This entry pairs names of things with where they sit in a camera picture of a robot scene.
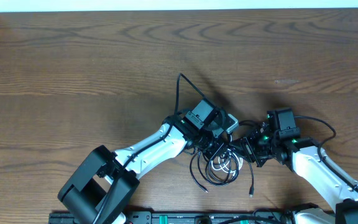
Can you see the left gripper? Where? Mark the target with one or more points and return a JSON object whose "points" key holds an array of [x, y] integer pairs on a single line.
{"points": [[212, 154]]}

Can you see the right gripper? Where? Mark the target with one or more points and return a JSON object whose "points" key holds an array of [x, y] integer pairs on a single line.
{"points": [[245, 143]]}

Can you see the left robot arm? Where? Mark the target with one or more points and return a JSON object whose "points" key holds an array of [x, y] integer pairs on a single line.
{"points": [[102, 185]]}

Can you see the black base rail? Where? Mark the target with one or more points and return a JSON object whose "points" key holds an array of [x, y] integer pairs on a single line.
{"points": [[147, 217]]}

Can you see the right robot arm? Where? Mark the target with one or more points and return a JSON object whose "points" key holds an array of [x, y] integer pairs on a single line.
{"points": [[280, 138]]}

